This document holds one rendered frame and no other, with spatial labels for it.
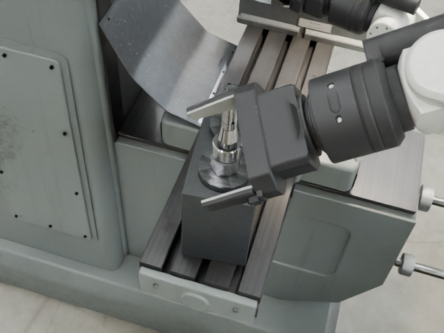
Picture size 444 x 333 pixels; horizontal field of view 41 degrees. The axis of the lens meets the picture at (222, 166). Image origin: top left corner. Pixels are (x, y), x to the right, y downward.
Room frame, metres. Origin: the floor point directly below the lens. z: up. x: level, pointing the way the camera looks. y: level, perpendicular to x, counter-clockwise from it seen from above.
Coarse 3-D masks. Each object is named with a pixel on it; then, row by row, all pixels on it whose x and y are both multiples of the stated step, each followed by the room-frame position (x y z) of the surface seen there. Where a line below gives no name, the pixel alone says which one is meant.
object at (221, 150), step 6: (216, 138) 0.63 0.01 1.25; (240, 138) 0.63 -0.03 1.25; (216, 144) 0.61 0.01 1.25; (234, 144) 0.62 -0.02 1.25; (240, 144) 0.62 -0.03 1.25; (216, 150) 0.60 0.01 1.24; (222, 150) 0.60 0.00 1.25; (228, 150) 0.60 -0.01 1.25; (234, 150) 0.60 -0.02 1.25; (240, 150) 0.61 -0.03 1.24; (228, 156) 0.60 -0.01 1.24
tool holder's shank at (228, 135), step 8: (224, 88) 0.62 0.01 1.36; (224, 112) 0.61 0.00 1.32; (232, 112) 0.61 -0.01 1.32; (224, 120) 0.61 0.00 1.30; (232, 120) 0.61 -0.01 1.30; (224, 128) 0.61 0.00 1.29; (232, 128) 0.61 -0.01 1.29; (224, 136) 0.61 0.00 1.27; (232, 136) 0.61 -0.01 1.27; (224, 144) 0.61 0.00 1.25; (232, 144) 0.61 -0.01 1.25
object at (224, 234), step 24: (216, 120) 0.72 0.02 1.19; (192, 168) 0.62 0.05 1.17; (240, 168) 0.62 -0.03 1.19; (192, 192) 0.57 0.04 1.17; (216, 192) 0.58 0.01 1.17; (192, 216) 0.57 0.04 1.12; (216, 216) 0.56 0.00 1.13; (240, 216) 0.56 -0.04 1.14; (192, 240) 0.57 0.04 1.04; (216, 240) 0.56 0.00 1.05; (240, 240) 0.56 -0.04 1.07; (240, 264) 0.56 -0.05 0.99
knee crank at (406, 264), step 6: (402, 258) 0.86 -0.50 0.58; (408, 258) 0.85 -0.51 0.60; (414, 258) 0.85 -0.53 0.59; (396, 264) 0.84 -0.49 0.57; (402, 264) 0.84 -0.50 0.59; (408, 264) 0.83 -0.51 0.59; (414, 264) 0.84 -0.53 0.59; (420, 264) 0.85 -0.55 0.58; (402, 270) 0.82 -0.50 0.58; (408, 270) 0.82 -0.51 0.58; (414, 270) 0.83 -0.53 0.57; (420, 270) 0.83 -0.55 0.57; (426, 270) 0.83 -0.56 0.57; (432, 270) 0.83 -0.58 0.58; (438, 270) 0.83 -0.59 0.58; (408, 276) 0.82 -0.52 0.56; (432, 276) 0.82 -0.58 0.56; (438, 276) 0.82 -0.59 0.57
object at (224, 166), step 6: (216, 156) 0.60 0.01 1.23; (222, 156) 0.60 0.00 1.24; (234, 156) 0.60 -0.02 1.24; (240, 156) 0.62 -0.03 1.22; (216, 162) 0.60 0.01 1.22; (222, 162) 0.60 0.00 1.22; (228, 162) 0.60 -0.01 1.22; (234, 162) 0.60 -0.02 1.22; (216, 168) 0.60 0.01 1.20; (222, 168) 0.60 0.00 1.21; (228, 168) 0.60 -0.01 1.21; (234, 168) 0.60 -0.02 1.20; (222, 174) 0.60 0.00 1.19; (228, 174) 0.60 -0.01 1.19; (234, 174) 0.60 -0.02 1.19
